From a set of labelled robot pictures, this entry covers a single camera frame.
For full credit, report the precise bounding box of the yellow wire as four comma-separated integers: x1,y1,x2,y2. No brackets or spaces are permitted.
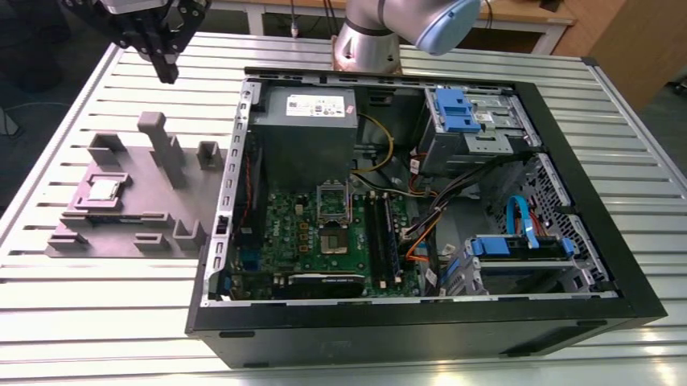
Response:
354,113,394,175

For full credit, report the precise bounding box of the orange wire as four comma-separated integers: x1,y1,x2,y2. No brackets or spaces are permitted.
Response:
405,231,431,262

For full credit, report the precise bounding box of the green motherboard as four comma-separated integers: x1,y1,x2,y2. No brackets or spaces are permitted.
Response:
230,188,426,298

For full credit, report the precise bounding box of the blue drive carrier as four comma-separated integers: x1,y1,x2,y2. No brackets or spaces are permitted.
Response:
435,88,482,133

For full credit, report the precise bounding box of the wooden cabinet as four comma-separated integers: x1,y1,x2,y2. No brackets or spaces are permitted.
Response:
555,0,687,109

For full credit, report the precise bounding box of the grey power supply unit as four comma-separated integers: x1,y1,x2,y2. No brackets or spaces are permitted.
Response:
251,86,359,186

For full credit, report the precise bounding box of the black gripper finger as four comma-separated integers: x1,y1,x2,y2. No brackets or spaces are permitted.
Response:
62,0,169,84
163,0,213,84

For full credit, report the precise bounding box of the black cable bundle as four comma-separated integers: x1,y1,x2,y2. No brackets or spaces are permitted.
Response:
405,154,517,242

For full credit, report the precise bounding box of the metal drive cage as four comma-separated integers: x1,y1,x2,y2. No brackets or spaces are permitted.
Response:
418,86,542,174

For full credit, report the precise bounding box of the metal disk bay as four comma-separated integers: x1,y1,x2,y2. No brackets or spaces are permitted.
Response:
462,235,613,298

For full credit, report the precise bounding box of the silver CPU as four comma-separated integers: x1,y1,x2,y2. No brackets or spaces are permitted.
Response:
90,179,120,201

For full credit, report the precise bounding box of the grey parts rack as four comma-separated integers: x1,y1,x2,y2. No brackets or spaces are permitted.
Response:
47,112,230,259

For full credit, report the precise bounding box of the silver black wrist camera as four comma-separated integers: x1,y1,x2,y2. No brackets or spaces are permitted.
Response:
104,0,169,15

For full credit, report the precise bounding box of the black RAM slot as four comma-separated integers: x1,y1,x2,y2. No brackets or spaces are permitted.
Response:
378,191,398,282
366,191,386,285

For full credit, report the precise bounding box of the hard disk in blue carrier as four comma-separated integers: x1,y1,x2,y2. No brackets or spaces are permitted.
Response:
470,236,577,261

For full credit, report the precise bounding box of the black PC case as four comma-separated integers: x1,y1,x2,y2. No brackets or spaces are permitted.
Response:
185,66,669,369

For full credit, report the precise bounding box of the dark office chair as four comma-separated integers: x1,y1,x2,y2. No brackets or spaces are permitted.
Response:
0,0,75,96

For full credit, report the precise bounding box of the wooden desk white frame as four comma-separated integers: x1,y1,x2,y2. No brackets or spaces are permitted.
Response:
245,0,579,55

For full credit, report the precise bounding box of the blue flat wire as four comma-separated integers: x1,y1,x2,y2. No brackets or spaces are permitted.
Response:
507,195,542,248

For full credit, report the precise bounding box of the black graphics card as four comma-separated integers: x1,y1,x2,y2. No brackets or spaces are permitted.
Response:
273,272,366,298

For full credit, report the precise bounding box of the CPU socket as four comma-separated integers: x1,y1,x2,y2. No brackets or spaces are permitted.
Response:
319,227,350,255

